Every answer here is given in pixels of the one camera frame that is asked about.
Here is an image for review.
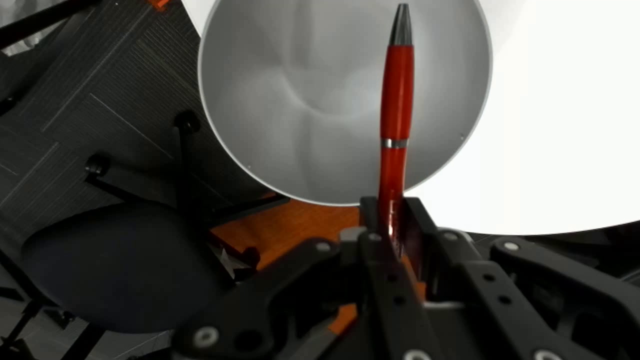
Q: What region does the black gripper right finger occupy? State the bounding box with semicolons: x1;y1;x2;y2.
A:
402;195;640;360

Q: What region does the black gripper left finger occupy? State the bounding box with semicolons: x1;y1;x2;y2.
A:
169;194;443;360

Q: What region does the red pen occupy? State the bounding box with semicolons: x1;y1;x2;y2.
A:
374;1;418;251

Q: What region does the grey bowl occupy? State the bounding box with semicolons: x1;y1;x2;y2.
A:
196;0;495;208

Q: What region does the black padded office chair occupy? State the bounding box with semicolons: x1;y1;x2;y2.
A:
18;107;263;335

